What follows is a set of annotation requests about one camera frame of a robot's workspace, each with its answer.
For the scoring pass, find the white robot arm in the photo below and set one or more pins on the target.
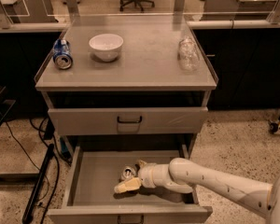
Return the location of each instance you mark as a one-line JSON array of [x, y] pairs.
[[181, 175]]

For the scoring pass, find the blue pepsi can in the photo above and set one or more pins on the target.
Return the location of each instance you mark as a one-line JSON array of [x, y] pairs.
[[62, 54]]

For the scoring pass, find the green white 7up can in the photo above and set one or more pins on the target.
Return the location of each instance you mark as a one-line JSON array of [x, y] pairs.
[[127, 172]]

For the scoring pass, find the clear plastic bottle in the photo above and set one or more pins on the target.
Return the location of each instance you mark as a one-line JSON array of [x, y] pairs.
[[188, 55]]

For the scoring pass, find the grey top drawer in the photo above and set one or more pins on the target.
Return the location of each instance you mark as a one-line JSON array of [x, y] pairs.
[[97, 121]]

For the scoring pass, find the grey open middle drawer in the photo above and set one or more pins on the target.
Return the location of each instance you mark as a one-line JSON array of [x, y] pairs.
[[90, 198]]

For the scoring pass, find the grey drawer cabinet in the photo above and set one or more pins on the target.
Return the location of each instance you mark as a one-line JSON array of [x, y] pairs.
[[147, 73]]

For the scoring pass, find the black bar on floor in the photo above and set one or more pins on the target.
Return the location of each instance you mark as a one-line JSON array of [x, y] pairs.
[[28, 213]]

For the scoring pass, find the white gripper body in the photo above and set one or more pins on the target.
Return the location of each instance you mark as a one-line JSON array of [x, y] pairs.
[[146, 174]]

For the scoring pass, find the white ceramic bowl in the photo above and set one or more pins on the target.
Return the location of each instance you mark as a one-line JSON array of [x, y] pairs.
[[106, 47]]

